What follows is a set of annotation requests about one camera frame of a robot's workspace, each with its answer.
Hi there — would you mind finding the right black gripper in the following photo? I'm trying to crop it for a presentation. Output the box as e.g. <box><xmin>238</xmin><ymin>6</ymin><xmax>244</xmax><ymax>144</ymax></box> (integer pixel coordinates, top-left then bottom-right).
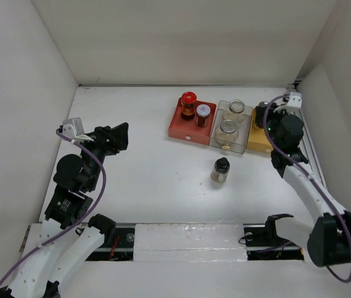
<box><xmin>255</xmin><ymin>102</ymin><xmax>291</xmax><ymax>150</ymax></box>

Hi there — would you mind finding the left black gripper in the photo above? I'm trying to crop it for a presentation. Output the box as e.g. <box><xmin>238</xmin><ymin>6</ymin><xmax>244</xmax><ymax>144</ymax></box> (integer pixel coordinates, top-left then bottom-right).
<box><xmin>78</xmin><ymin>122</ymin><xmax>128</xmax><ymax>189</ymax></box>

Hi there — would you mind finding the wide clear glass jar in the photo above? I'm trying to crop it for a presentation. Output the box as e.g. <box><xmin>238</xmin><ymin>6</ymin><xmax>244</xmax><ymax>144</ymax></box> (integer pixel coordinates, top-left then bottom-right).
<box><xmin>215</xmin><ymin>119</ymin><xmax>239</xmax><ymax>147</ymax></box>

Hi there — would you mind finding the red-capped sauce bottle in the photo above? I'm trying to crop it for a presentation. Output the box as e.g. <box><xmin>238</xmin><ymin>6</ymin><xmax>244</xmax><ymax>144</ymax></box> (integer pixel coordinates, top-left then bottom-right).
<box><xmin>180</xmin><ymin>91</ymin><xmax>197</xmax><ymax>120</ymax></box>

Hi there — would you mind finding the black-capped spice bottle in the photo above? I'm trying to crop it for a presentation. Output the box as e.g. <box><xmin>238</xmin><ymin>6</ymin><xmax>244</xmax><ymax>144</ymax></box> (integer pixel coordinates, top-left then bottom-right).
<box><xmin>211</xmin><ymin>157</ymin><xmax>230</xmax><ymax>183</ymax></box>

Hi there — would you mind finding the silver-lid brown spice jar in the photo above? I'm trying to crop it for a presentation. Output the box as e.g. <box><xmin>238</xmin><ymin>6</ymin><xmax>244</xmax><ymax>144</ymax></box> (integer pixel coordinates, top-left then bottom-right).
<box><xmin>195</xmin><ymin>104</ymin><xmax>211</xmax><ymax>128</ymax></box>

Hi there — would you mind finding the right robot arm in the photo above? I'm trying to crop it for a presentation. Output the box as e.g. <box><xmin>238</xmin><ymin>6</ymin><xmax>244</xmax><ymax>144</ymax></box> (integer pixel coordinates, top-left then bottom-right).
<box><xmin>254</xmin><ymin>101</ymin><xmax>351</xmax><ymax>267</ymax></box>

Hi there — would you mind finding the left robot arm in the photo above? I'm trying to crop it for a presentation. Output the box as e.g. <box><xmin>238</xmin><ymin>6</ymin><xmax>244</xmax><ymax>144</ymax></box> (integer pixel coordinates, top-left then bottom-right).
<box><xmin>0</xmin><ymin>118</ymin><xmax>129</xmax><ymax>297</ymax></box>

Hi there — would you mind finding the yellow tray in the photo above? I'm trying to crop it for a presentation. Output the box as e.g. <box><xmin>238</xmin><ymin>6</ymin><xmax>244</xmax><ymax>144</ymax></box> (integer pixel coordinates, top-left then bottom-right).
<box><xmin>247</xmin><ymin>107</ymin><xmax>273</xmax><ymax>155</ymax></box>

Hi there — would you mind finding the clear plastic tray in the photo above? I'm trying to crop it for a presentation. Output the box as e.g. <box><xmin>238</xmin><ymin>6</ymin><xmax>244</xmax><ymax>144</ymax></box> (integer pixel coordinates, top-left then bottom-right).
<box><xmin>209</xmin><ymin>99</ymin><xmax>253</xmax><ymax>154</ymax></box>

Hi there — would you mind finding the red tray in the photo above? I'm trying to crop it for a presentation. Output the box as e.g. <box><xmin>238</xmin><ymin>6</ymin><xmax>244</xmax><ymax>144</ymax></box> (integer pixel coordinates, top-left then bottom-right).
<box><xmin>168</xmin><ymin>98</ymin><xmax>217</xmax><ymax>145</ymax></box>

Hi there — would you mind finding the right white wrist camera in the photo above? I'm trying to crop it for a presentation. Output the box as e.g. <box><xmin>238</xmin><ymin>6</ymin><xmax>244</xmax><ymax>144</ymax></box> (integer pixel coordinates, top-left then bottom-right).
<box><xmin>283</xmin><ymin>91</ymin><xmax>302</xmax><ymax>109</ymax></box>

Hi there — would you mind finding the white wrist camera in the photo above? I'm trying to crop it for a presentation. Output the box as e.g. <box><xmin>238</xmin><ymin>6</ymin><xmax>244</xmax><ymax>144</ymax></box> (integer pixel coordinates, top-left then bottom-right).
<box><xmin>283</xmin><ymin>91</ymin><xmax>302</xmax><ymax>109</ymax></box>
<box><xmin>56</xmin><ymin>117</ymin><xmax>84</xmax><ymax>143</ymax></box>

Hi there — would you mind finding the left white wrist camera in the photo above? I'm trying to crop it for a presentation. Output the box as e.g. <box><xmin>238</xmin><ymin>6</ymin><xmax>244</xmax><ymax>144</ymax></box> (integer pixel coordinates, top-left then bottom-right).
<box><xmin>56</xmin><ymin>117</ymin><xmax>84</xmax><ymax>143</ymax></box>

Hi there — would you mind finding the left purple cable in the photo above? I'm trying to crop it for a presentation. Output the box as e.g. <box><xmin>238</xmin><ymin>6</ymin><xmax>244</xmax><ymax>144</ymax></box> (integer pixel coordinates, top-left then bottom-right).
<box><xmin>0</xmin><ymin>130</ymin><xmax>107</xmax><ymax>298</ymax></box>

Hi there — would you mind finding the purple cable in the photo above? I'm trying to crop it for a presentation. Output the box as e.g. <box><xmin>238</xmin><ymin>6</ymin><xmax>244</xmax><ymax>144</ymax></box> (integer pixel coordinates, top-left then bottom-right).
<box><xmin>262</xmin><ymin>95</ymin><xmax>351</xmax><ymax>282</ymax></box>
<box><xmin>0</xmin><ymin>130</ymin><xmax>107</xmax><ymax>298</ymax></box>

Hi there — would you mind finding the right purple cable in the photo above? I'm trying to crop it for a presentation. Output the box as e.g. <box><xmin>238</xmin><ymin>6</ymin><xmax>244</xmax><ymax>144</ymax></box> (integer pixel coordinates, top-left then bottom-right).
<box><xmin>262</xmin><ymin>95</ymin><xmax>351</xmax><ymax>282</ymax></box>

